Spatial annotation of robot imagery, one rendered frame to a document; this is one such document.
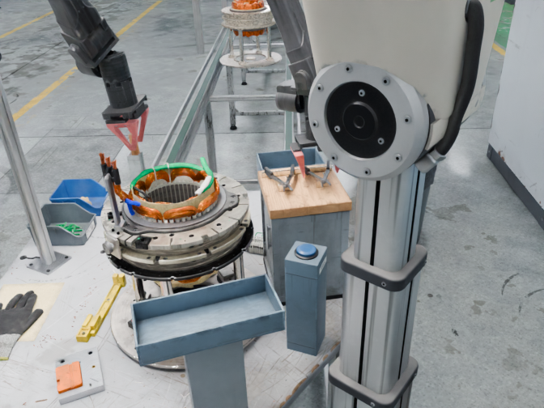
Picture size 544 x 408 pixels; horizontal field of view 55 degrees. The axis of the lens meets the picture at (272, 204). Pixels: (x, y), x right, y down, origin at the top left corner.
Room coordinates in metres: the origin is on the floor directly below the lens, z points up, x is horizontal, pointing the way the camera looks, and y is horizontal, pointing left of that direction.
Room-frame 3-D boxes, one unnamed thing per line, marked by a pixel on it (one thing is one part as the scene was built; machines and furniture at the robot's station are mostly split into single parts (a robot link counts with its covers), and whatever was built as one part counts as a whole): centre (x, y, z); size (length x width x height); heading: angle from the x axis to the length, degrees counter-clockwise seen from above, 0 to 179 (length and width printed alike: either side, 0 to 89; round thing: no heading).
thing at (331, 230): (1.10, -0.07, 0.91); 0.19 x 0.19 x 0.26; 8
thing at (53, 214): (1.36, 0.65, 0.82); 0.16 x 0.14 x 0.07; 87
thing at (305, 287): (0.87, -0.07, 0.91); 0.07 x 0.07 x 0.25; 67
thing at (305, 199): (1.10, -0.07, 1.05); 0.20 x 0.19 x 0.02; 8
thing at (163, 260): (0.84, 0.18, 1.06); 0.09 x 0.04 x 0.01; 89
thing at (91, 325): (1.00, 0.43, 0.80); 0.22 x 0.04 x 0.03; 171
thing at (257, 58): (3.27, 0.10, 0.94); 0.39 x 0.39 x 0.30
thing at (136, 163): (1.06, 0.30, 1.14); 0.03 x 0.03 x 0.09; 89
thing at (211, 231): (0.98, 0.21, 1.09); 0.32 x 0.32 x 0.01
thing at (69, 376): (0.77, 0.45, 0.80); 0.07 x 0.05 x 0.01; 22
